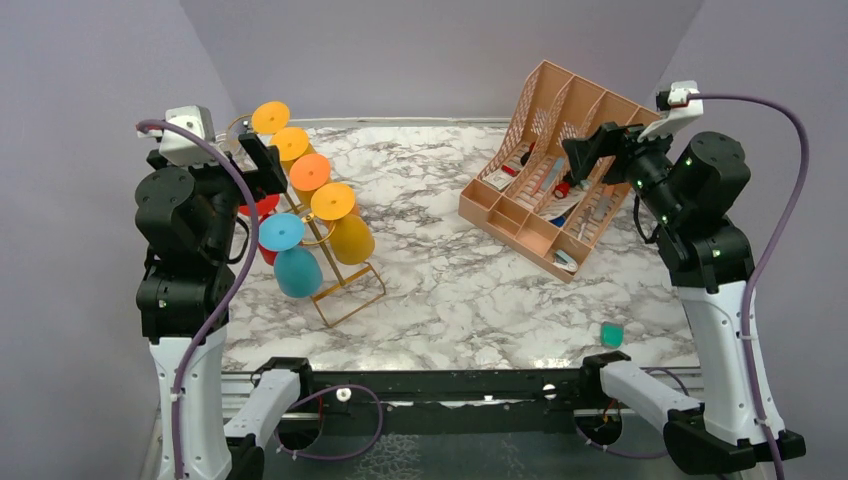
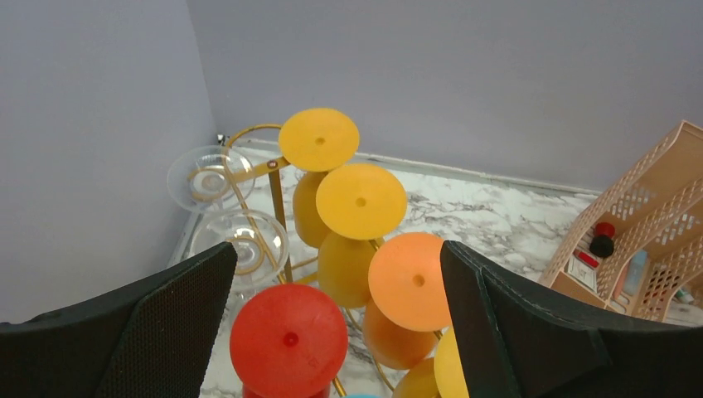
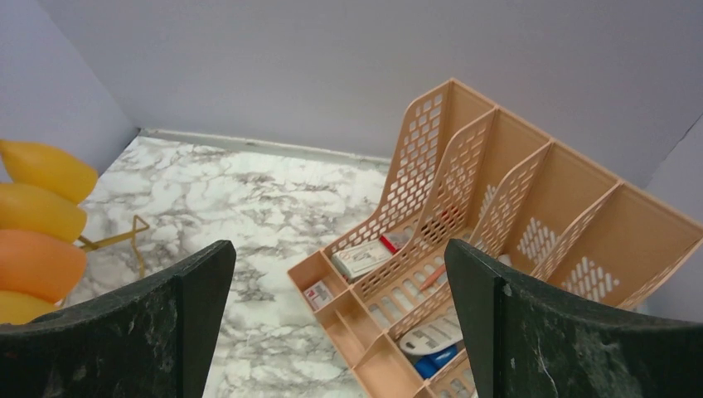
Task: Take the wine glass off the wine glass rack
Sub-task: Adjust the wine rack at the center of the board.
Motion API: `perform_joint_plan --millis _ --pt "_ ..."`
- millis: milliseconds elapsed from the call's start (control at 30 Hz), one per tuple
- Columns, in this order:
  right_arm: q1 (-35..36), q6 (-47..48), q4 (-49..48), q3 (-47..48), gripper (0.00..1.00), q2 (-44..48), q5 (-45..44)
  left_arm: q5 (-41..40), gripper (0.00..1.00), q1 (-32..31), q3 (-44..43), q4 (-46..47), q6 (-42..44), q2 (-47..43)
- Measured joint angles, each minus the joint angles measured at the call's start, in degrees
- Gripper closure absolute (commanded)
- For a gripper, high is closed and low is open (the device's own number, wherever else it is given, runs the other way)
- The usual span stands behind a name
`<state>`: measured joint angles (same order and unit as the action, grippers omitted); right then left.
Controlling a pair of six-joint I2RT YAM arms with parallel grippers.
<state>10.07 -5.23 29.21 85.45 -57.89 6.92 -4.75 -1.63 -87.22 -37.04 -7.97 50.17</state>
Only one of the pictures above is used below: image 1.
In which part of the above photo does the yellow wine glass right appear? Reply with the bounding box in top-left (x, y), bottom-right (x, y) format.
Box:
top-left (310, 182), bottom-right (375, 265)

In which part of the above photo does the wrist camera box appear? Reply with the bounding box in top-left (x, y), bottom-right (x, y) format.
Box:
top-left (638, 80), bottom-right (704, 142)
top-left (137, 105), bottom-right (217, 167)

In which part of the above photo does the peach plastic file organizer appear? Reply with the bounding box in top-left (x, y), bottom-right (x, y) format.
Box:
top-left (458, 61), bottom-right (659, 282)

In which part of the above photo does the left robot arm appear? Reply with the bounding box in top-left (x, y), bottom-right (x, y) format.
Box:
top-left (135, 133), bottom-right (315, 479)

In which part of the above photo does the orange wine glass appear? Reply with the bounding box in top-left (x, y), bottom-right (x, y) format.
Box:
top-left (289, 153), bottom-right (332, 207)

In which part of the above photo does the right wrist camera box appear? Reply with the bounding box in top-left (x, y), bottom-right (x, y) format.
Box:
top-left (638, 80), bottom-right (704, 142)

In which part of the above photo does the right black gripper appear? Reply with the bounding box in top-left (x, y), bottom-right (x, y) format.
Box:
top-left (564, 115), bottom-right (688, 226)

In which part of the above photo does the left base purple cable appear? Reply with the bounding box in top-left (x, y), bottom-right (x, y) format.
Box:
top-left (274, 383), bottom-right (385, 462)

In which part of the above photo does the yellow wine glass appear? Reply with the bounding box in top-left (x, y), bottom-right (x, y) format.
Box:
top-left (250, 101), bottom-right (290, 135)
top-left (270, 127), bottom-right (315, 174)
top-left (310, 182), bottom-right (375, 265)

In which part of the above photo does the gold wire glass rack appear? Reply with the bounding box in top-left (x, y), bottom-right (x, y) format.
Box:
top-left (218, 113), bottom-right (388, 330)

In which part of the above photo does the green small block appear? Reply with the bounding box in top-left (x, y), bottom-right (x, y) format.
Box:
top-left (600, 322), bottom-right (625, 349)

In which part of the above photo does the red wine glass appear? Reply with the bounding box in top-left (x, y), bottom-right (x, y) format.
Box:
top-left (228, 194), bottom-right (280, 266)

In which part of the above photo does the blue wine glass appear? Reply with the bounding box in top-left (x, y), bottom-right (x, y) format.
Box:
top-left (259, 213), bottom-right (323, 298)

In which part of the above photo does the yellow wine glass far left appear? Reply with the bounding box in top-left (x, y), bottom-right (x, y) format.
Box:
top-left (250, 101), bottom-right (290, 135)

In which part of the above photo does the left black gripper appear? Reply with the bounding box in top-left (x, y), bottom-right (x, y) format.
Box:
top-left (150, 132), bottom-right (286, 261)

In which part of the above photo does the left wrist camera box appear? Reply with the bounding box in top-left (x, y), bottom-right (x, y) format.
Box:
top-left (137, 105), bottom-right (217, 167)

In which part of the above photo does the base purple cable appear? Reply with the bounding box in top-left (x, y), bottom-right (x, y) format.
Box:
top-left (572, 366), bottom-right (694, 461)
top-left (274, 383), bottom-right (385, 462)

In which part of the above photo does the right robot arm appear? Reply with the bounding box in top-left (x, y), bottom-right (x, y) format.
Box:
top-left (562, 122), bottom-right (806, 475)

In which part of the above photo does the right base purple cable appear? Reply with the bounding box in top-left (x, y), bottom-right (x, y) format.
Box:
top-left (572, 366), bottom-right (694, 461)

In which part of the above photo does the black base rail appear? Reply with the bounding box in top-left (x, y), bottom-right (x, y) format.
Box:
top-left (278, 367), bottom-right (624, 447)

